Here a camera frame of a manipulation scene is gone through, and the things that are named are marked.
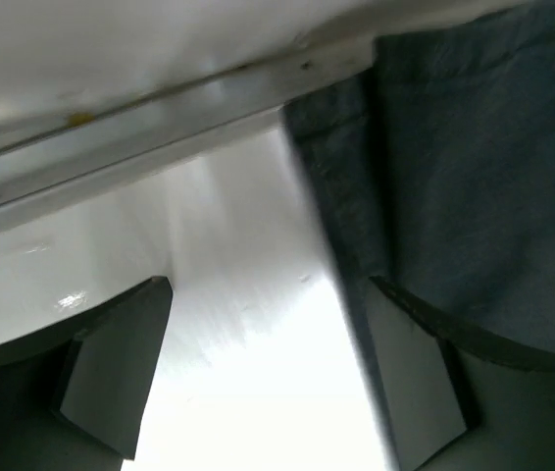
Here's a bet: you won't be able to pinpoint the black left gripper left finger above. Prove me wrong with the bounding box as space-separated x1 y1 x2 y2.
0 277 173 470

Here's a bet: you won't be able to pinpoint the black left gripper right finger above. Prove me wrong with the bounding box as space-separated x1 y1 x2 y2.
365 277 555 470

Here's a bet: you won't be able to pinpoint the black denim trousers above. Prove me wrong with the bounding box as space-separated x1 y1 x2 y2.
280 0 555 471

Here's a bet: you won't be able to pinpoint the silver front rail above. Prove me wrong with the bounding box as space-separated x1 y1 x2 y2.
0 39 374 232

